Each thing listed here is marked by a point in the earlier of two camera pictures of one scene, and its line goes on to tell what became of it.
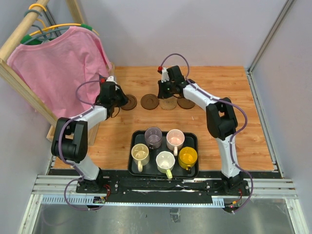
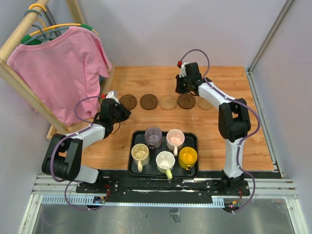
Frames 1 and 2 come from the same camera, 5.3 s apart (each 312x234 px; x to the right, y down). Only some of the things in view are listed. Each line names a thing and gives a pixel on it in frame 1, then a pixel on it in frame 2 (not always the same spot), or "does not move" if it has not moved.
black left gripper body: [119, 100] -> [120, 114]
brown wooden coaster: [131, 104] does not move
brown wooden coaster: [185, 103] does not move
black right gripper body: [166, 88] -> [183, 87]
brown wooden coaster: [149, 102] does not move
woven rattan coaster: [168, 103] does not move
